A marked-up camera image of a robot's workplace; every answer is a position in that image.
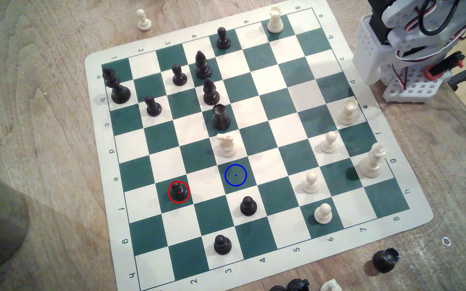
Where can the black pawn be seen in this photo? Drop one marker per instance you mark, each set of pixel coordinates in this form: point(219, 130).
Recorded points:
point(248, 207)
point(223, 39)
point(178, 192)
point(179, 76)
point(153, 108)
point(222, 245)

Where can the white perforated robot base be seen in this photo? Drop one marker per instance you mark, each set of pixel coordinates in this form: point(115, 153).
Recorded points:
point(415, 88)

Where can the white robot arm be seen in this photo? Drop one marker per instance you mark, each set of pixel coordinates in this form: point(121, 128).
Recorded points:
point(372, 52)

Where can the green and white chess mat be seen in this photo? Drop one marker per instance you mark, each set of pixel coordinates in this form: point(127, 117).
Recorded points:
point(277, 129)

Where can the white chess piece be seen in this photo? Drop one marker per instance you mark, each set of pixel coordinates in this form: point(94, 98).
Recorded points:
point(331, 286)

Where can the black chess piece lying down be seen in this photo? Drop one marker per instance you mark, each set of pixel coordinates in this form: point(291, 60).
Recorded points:
point(385, 260)

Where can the white knight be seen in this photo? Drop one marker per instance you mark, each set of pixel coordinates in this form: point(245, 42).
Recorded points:
point(226, 146)

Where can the black rook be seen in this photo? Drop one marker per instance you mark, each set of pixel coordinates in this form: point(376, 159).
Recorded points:
point(220, 118)

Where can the black bishop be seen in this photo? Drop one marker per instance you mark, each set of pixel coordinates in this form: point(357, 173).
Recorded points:
point(203, 66)
point(211, 93)

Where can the white pawn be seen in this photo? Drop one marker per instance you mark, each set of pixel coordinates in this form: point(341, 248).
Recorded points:
point(144, 22)
point(323, 214)
point(310, 184)
point(329, 143)

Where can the white rook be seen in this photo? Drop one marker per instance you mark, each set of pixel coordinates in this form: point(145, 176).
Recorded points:
point(347, 113)
point(275, 22)

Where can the black king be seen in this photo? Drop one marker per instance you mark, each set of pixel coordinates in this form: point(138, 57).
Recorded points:
point(117, 91)

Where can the white king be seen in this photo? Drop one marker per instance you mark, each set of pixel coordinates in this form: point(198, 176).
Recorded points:
point(371, 163)

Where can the red and black clamp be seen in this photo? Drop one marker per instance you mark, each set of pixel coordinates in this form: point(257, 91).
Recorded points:
point(443, 69)

